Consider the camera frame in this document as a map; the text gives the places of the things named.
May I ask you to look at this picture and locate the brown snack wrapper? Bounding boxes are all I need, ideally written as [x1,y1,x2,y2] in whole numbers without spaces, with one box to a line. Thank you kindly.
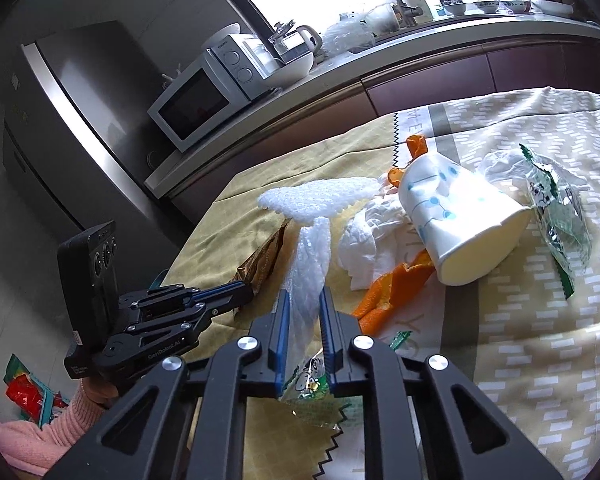
[233,220,289,296]

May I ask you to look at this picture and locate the large orange peel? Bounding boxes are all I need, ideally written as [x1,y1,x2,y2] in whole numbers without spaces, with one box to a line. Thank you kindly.
[352,249,436,337]

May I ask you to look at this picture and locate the white tissue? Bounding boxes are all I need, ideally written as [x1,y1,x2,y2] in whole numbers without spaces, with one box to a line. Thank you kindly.
[337,193,413,290]

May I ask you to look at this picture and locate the clear green printed wrapper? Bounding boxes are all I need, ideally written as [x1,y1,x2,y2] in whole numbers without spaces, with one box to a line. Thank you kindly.
[279,329,414,441]

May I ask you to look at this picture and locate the white foam net sleeve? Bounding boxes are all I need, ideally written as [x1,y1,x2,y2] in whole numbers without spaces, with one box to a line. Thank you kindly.
[258,177,380,367]

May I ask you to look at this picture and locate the white paper cup blue dots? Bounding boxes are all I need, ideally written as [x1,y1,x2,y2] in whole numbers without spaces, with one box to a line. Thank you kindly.
[399,152,532,286]

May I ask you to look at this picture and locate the small orange peel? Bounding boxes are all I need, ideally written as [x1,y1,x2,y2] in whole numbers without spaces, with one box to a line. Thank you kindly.
[387,134,428,188]

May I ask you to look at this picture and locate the green silver snack wrapper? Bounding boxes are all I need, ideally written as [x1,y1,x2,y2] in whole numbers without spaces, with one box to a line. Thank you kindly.
[479,143,592,300]

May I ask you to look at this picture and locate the pink left sleeve forearm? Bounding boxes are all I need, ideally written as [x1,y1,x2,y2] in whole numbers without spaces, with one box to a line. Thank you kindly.
[0,383,117,477]

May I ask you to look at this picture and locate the kitchen counter with cabinets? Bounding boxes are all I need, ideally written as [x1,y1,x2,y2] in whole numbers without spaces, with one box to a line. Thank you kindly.
[146,14,600,221]

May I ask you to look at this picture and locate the left hand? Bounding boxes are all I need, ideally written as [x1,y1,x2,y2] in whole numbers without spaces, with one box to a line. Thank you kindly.
[81,377,119,404]

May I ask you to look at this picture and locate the yellow patterned tablecloth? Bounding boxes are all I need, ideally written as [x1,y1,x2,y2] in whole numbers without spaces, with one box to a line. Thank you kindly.
[164,114,394,479]

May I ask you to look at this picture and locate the red green package on floor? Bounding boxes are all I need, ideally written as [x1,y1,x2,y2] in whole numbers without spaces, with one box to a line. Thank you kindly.
[3,354,69,428]

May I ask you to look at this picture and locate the stainless steel refrigerator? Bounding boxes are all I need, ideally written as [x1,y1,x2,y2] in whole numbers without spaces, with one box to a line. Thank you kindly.
[6,21,189,248]

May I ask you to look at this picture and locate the white microwave oven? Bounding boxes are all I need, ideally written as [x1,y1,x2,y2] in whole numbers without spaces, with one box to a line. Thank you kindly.
[148,34,279,152]

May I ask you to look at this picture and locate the white grey patterned cloth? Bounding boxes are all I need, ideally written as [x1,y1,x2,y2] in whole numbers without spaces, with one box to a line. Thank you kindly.
[315,88,600,479]

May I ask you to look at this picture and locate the large white bowl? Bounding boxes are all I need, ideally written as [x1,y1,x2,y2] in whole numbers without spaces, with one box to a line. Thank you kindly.
[263,52,314,89]

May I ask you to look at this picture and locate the glass electric kettle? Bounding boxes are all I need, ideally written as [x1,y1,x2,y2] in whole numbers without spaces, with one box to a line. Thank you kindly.
[268,20,323,64]

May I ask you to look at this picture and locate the clear plastic bag on counter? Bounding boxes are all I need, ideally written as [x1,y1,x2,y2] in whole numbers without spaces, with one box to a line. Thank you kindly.
[322,13,377,58]

